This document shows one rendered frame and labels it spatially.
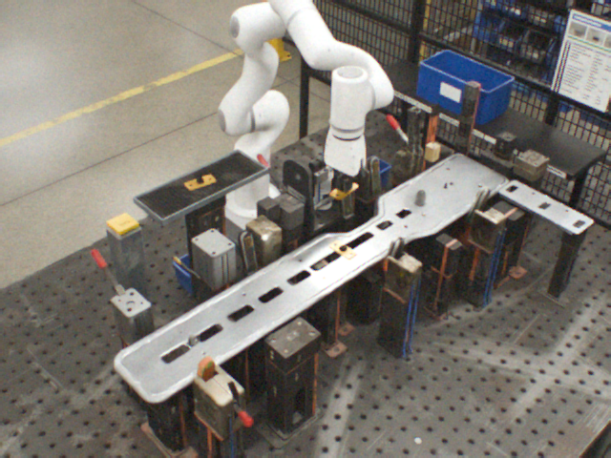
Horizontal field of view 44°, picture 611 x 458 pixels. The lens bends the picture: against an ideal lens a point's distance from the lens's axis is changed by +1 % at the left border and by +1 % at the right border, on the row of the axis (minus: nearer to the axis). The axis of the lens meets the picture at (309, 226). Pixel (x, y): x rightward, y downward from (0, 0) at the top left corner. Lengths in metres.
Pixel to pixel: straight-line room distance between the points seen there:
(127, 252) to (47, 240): 1.89
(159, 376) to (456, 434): 0.81
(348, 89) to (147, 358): 0.80
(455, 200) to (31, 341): 1.35
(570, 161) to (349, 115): 1.03
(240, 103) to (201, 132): 2.25
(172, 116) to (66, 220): 1.11
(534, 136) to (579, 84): 0.22
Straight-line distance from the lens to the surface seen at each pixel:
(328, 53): 1.90
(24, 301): 2.56
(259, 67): 2.25
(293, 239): 2.25
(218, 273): 2.02
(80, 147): 4.58
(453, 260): 2.28
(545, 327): 2.50
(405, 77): 3.02
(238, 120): 2.39
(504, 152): 2.63
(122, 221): 2.04
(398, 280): 2.12
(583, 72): 2.72
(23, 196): 4.26
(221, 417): 1.74
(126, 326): 1.96
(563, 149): 2.72
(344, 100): 1.81
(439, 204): 2.39
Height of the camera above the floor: 2.40
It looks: 38 degrees down
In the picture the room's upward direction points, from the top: 2 degrees clockwise
